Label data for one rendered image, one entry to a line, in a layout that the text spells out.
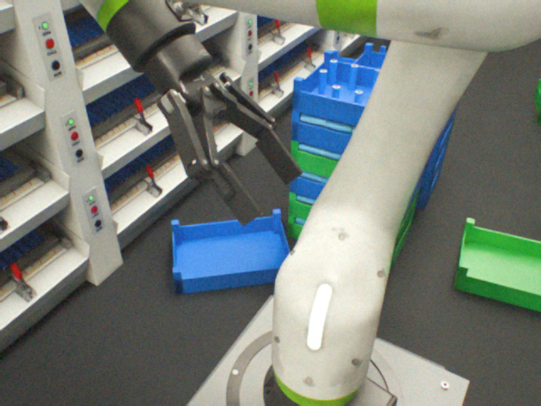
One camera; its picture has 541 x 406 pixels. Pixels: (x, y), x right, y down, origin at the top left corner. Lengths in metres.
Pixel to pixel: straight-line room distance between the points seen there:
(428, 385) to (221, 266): 0.71
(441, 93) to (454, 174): 1.22
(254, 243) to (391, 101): 0.90
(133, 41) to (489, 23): 0.38
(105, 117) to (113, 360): 0.58
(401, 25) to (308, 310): 0.32
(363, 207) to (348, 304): 0.15
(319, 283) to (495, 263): 0.97
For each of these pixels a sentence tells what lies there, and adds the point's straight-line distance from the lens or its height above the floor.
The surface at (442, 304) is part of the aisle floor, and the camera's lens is 1.36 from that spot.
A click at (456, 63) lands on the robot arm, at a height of 0.76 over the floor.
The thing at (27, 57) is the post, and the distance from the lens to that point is 1.07.
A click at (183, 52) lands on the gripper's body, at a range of 0.61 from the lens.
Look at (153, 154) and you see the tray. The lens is 1.54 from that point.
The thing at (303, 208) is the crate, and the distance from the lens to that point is 1.37.
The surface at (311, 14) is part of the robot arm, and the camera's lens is 0.42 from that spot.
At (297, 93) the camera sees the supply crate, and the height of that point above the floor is 0.45.
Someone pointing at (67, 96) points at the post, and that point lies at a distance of 1.13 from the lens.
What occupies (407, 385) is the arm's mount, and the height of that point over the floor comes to 0.30.
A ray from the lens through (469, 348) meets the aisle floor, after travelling 1.29.
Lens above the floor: 0.98
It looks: 38 degrees down
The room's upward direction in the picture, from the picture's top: straight up
